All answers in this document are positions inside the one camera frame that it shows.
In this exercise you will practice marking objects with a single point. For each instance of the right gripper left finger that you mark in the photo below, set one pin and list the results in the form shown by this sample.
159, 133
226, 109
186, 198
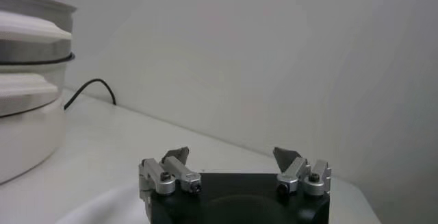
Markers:
178, 168

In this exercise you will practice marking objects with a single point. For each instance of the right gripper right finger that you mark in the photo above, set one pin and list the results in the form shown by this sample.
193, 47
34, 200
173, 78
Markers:
296, 168

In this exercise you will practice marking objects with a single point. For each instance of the stainless steel steamer basket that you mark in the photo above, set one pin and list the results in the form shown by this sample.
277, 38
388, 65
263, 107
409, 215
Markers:
34, 50

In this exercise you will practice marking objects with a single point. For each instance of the white round plate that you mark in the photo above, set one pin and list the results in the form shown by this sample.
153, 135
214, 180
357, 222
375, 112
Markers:
113, 208

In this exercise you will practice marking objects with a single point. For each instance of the white electric cooker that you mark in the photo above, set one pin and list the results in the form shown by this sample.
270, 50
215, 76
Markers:
31, 143

